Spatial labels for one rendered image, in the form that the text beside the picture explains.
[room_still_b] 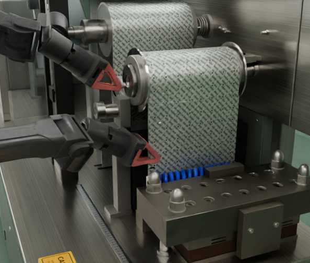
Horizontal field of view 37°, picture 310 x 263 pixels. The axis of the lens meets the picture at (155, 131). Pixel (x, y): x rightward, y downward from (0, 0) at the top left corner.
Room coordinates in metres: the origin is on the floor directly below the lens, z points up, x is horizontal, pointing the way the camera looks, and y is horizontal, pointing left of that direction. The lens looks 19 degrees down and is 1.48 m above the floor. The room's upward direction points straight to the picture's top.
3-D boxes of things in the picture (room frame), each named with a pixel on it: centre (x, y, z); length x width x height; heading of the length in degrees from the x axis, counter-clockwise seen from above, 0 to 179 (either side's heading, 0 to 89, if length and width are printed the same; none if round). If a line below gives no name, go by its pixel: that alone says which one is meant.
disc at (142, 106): (1.03, 0.04, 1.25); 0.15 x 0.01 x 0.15; 23
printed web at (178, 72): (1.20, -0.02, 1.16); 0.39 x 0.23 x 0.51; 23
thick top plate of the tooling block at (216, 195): (0.93, -0.17, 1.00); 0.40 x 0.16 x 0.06; 113
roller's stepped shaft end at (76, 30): (1.23, 0.22, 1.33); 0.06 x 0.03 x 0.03; 113
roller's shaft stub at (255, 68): (1.15, -0.22, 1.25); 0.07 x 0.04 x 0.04; 113
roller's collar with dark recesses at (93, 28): (1.25, 0.17, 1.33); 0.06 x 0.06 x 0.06; 23
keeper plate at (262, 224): (0.85, -0.22, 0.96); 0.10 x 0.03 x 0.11; 113
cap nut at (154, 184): (0.91, 0.00, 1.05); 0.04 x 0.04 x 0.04
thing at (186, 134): (1.02, -0.09, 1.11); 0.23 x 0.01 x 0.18; 113
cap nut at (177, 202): (0.83, -0.04, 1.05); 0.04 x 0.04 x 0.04
